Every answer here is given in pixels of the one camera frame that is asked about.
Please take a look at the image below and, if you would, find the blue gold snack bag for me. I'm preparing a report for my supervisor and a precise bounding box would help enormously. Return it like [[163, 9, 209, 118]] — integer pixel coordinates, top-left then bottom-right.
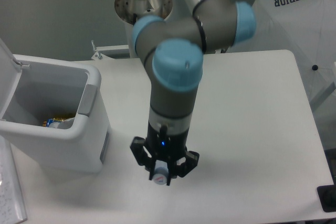
[[42, 114, 75, 129]]

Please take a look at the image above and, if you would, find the white plastic trash can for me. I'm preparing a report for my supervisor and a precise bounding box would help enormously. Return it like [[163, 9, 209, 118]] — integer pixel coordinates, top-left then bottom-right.
[[1, 43, 110, 173]]

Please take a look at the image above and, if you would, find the clear plastic water bottle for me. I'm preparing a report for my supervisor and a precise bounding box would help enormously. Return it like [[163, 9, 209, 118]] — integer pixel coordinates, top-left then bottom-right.
[[152, 160, 169, 185]]

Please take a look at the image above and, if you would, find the white open umbrella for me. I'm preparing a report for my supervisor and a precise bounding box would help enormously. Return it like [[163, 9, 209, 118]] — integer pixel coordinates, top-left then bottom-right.
[[228, 0, 335, 110]]

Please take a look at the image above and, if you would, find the black device at table edge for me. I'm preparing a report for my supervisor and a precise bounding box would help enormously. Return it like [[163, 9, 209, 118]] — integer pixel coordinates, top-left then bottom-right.
[[317, 185, 335, 212]]

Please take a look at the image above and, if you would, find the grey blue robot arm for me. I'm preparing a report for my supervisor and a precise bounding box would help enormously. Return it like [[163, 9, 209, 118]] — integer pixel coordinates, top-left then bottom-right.
[[123, 0, 256, 185]]

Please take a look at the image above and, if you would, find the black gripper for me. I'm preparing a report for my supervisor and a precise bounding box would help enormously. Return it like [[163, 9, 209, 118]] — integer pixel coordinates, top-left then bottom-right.
[[130, 123, 200, 186]]

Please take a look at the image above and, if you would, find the white metal base bracket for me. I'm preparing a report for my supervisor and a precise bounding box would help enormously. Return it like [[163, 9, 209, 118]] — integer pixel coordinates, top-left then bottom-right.
[[90, 40, 226, 60]]

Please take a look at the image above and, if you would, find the white plastic wrapper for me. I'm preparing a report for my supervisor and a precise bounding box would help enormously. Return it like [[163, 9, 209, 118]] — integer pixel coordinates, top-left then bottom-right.
[[57, 118, 75, 130]]

